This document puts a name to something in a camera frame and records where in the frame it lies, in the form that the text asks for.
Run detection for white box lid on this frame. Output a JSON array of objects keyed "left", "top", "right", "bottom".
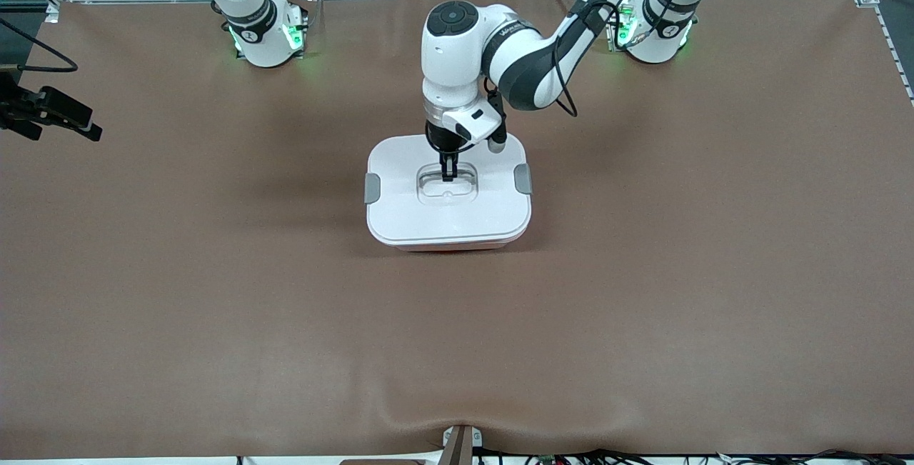
[{"left": 364, "top": 134, "right": 533, "bottom": 248}]

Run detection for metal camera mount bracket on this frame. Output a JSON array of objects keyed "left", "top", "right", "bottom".
[{"left": 441, "top": 424, "right": 483, "bottom": 465}]

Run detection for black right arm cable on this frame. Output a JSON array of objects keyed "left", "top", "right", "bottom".
[{"left": 0, "top": 19, "right": 78, "bottom": 73}]

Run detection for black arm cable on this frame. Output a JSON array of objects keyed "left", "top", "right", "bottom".
[
  {"left": 550, "top": 0, "right": 708, "bottom": 118},
  {"left": 0, "top": 19, "right": 78, "bottom": 73}
]

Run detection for pink translucent plastic box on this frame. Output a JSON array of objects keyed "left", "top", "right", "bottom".
[{"left": 400, "top": 240, "right": 511, "bottom": 252}]

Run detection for brown table mat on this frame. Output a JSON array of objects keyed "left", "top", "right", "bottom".
[{"left": 0, "top": 0, "right": 914, "bottom": 460}]

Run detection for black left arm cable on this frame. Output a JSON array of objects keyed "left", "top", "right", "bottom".
[{"left": 550, "top": 0, "right": 708, "bottom": 118}]

